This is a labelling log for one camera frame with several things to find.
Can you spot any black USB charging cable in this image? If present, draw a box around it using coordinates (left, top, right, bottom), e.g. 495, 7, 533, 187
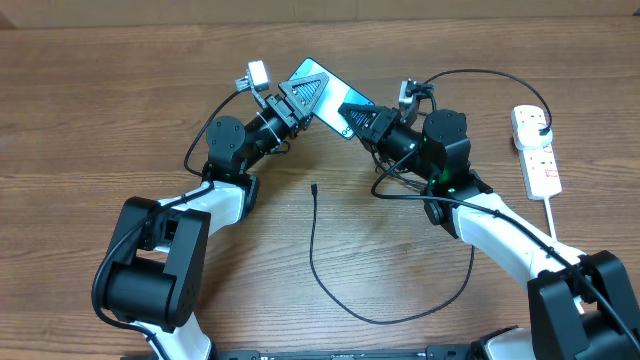
309, 68, 553, 325

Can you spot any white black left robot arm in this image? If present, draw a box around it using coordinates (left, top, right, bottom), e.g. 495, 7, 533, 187
91, 73, 329, 359

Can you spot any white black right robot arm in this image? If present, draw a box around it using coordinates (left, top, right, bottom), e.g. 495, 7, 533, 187
338, 104, 639, 359

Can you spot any white charger plug adapter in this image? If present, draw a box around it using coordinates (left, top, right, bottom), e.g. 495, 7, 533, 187
513, 122, 553, 151

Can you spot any white extension socket strip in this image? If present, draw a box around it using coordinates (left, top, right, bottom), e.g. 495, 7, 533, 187
511, 105, 562, 200

